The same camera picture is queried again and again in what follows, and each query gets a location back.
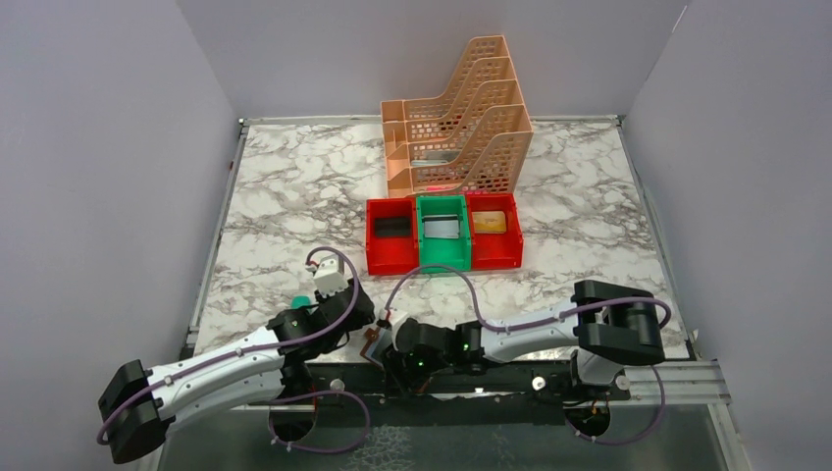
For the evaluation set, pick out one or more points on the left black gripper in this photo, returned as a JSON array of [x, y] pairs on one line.
[[367, 319]]

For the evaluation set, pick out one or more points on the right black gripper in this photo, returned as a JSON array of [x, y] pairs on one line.
[[399, 378]]

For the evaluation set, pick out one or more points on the brown leather card holder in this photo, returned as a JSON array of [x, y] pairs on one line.
[[377, 340]]

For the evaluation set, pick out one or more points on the red bin with black card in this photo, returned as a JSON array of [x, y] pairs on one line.
[[396, 255]]

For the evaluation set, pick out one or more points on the red bin with gold card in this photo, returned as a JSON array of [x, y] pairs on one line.
[[499, 251]]

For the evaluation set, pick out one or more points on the green plastic bin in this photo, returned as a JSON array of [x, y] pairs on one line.
[[456, 253]]

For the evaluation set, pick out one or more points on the peach plastic file organizer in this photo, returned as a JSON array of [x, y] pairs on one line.
[[471, 139]]

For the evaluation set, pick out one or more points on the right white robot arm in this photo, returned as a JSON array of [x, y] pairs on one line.
[[610, 327]]

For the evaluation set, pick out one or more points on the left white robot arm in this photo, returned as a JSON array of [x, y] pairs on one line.
[[141, 407]]

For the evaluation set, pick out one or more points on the black card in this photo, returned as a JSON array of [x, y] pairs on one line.
[[389, 227]]

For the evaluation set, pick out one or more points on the silver card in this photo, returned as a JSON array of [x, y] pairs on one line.
[[441, 226]]

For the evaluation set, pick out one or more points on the gold card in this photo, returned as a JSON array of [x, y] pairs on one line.
[[489, 222]]

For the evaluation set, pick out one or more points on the green eraser block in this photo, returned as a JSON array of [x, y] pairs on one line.
[[301, 302]]

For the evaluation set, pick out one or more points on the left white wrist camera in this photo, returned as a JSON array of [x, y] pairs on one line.
[[329, 276]]

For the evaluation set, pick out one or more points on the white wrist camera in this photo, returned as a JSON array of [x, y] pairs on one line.
[[393, 320], [329, 276]]

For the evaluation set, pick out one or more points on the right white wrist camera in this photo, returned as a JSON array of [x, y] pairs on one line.
[[393, 320]]

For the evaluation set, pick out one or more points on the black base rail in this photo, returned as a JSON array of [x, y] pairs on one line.
[[343, 395]]

